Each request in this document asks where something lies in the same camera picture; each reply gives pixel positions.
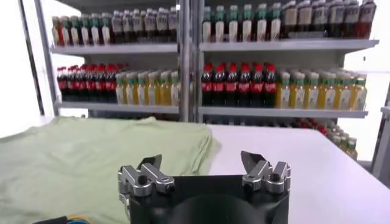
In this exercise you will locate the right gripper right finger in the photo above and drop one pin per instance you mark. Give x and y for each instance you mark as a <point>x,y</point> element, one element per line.
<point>259,173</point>

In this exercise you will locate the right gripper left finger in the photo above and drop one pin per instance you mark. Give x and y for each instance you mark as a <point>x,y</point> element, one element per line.
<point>152,176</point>

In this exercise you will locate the light green t-shirt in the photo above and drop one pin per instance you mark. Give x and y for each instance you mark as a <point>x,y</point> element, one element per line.
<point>76,158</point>

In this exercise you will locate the yellow juice bottle green label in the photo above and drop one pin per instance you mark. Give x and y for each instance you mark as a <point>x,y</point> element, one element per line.
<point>120,91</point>
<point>359,95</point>
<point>283,92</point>
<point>342,94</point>
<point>175,91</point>
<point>311,92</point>
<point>164,91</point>
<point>153,91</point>
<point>297,92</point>
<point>131,91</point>
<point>142,91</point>
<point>326,93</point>

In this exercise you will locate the cola bottle red cap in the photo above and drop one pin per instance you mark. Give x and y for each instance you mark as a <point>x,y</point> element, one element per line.
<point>244,86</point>
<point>231,86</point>
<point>270,87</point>
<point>111,84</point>
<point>72,84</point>
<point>62,85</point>
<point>81,84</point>
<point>207,86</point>
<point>219,86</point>
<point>257,86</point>
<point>91,84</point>
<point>101,84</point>

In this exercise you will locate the grey metal shelving unit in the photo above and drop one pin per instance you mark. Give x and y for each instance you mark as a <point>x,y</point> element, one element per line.
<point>274,45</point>
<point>122,48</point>

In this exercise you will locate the dark drink bottle beige label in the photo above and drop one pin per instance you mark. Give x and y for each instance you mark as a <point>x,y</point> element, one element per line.
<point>366,18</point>
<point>320,15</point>
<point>351,18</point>
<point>335,18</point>
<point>304,15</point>
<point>289,18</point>

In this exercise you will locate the black window post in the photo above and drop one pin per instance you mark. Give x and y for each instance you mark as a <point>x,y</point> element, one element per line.
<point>31,61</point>

